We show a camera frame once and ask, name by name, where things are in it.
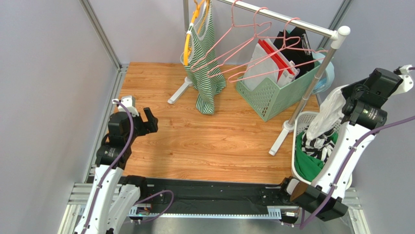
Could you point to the green garment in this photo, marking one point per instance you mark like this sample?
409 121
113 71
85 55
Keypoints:
306 166

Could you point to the white tank top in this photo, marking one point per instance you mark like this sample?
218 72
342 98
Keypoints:
330 112

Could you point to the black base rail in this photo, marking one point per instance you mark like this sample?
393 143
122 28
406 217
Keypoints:
208 198

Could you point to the white paper box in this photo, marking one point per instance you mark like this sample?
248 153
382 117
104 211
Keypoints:
286 77

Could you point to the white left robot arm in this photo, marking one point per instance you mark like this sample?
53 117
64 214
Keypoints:
105 214

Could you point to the green plastic basket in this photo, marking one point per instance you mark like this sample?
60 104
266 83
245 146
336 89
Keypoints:
268 99

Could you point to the light blue round object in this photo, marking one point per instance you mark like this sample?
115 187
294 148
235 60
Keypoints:
328 76

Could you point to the red folder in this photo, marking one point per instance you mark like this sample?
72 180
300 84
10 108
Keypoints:
281 63

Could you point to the silver clothes rack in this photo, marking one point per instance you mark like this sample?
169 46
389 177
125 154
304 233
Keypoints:
336 36

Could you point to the grey translucent folder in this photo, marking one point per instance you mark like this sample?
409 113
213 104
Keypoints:
259 70

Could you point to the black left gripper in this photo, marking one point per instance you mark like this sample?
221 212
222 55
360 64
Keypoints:
147 126

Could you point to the green striped tank top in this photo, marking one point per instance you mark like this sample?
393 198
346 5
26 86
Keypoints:
202 38

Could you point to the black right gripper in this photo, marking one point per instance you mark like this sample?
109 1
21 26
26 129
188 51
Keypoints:
350 93

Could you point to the black folder with clip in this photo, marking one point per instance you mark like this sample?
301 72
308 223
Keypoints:
297 38

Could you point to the black white striped garment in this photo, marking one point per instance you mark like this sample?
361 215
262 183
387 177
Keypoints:
320 147

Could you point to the yellow plastic hanger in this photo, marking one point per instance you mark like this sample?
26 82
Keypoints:
195 15

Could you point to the white laundry basket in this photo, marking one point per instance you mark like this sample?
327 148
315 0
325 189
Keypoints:
303 121

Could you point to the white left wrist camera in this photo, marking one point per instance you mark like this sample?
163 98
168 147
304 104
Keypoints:
126 102

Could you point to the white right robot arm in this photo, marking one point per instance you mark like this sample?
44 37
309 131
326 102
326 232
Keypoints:
362 118

